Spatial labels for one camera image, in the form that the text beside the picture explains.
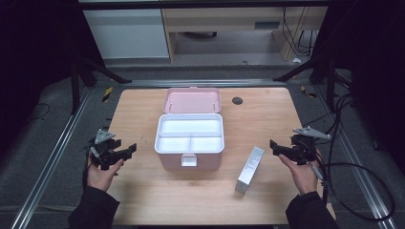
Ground pink storage box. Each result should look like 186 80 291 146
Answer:
154 87 225 172

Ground person's left hand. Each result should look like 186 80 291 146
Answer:
86 157 125 193

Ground light wooden desk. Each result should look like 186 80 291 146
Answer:
160 6 329 63

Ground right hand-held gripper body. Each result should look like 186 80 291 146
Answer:
289 126 332 166

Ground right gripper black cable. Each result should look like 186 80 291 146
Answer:
307 160 396 223

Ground white cabinet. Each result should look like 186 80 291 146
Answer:
82 8 170 60

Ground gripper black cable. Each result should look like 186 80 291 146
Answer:
307 160 396 223
81 145 100 189

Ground white divided tray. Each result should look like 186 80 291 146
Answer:
155 113 224 155

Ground thin black floor cable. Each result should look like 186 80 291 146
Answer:
27 102 52 122

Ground dark curtain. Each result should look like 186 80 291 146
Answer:
313 0 405 175
0 0 107 156

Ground person's right hand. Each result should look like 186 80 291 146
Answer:
278 152 324 196

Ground black hanging desk cables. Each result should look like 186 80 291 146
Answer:
281 7 321 58

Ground dark flat object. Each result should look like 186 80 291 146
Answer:
182 31 218 40

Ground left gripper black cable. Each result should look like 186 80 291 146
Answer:
81 145 100 189

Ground black metal stand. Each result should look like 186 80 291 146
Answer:
272 56 339 113
70 56 133 115

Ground yellow black tape strip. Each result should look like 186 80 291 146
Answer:
300 85 318 99
101 86 115 103

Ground silver white carton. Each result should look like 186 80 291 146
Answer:
234 146 266 196

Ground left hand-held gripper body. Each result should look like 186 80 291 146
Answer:
85 128 128 171

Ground aluminium floor rail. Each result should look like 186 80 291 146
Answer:
314 89 399 229
11 87 94 229
122 78 287 89

